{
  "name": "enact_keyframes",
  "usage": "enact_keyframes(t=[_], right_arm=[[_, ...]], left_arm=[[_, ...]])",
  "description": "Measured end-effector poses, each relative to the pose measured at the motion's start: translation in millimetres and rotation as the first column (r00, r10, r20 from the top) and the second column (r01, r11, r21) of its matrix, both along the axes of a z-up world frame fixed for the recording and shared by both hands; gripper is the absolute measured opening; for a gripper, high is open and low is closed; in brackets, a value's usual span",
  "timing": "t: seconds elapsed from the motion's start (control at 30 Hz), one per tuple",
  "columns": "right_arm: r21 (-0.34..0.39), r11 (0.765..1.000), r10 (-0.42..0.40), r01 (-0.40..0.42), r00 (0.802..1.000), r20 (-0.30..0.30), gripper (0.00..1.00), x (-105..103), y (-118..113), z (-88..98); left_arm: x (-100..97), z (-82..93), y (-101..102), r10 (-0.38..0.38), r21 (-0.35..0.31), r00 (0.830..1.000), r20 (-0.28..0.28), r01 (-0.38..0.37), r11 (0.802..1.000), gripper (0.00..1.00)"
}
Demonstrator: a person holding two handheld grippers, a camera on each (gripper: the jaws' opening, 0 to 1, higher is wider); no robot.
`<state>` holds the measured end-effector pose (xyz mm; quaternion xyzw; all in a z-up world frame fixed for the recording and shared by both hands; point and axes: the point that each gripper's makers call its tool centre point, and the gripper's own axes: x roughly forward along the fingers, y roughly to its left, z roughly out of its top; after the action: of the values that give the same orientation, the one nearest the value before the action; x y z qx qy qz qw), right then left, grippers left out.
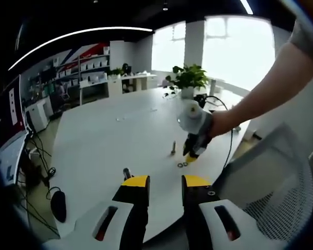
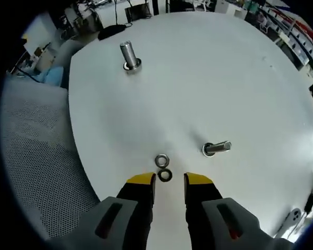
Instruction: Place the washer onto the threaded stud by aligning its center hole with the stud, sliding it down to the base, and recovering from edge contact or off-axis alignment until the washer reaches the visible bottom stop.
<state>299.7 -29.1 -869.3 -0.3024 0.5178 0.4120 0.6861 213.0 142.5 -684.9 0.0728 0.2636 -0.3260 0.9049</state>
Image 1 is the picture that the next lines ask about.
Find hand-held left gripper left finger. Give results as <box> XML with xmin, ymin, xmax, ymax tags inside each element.
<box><xmin>41</xmin><ymin>174</ymin><xmax>151</xmax><ymax>250</ymax></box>

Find small black device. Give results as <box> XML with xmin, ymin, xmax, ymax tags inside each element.
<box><xmin>194</xmin><ymin>94</ymin><xmax>208</xmax><ymax>107</ymax></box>

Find black cable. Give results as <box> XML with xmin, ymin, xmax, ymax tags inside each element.
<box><xmin>204</xmin><ymin>95</ymin><xmax>234</xmax><ymax>169</ymax></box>

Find large threaded steel stud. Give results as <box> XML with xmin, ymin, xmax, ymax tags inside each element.
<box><xmin>122</xmin><ymin>168</ymin><xmax>135</xmax><ymax>182</ymax></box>

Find white cabinet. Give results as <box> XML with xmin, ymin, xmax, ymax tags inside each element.
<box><xmin>26</xmin><ymin>97</ymin><xmax>54</xmax><ymax>132</ymax></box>

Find black computer mouse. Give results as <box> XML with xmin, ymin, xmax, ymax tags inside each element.
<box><xmin>50</xmin><ymin>190</ymin><xmax>68</xmax><ymax>223</ymax></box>

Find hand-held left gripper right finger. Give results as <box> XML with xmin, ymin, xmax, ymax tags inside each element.
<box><xmin>182</xmin><ymin>174</ymin><xmax>280</xmax><ymax>250</ymax></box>

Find white-framed computer monitor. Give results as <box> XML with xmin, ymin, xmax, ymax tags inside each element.
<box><xmin>0</xmin><ymin>74</ymin><xmax>28</xmax><ymax>149</ymax></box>

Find shelving with white bins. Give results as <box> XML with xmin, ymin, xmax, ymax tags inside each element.
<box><xmin>51</xmin><ymin>46</ymin><xmax>111</xmax><ymax>86</ymax></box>

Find white mesh office chair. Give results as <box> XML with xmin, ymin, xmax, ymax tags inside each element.
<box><xmin>219</xmin><ymin>123</ymin><xmax>313</xmax><ymax>242</ymax></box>

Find potted green plant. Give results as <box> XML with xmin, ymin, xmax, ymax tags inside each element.
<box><xmin>165</xmin><ymin>64</ymin><xmax>209</xmax><ymax>99</ymax></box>

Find long curved ceiling light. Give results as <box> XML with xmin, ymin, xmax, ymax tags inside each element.
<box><xmin>7</xmin><ymin>26</ymin><xmax>155</xmax><ymax>71</ymax></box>

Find small green table plant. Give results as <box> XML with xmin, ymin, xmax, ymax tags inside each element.
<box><xmin>106</xmin><ymin>67</ymin><xmax>123</xmax><ymax>78</ymax></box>

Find person's right hand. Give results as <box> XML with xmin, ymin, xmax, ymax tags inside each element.
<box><xmin>211</xmin><ymin>110</ymin><xmax>237</xmax><ymax>139</ymax></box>

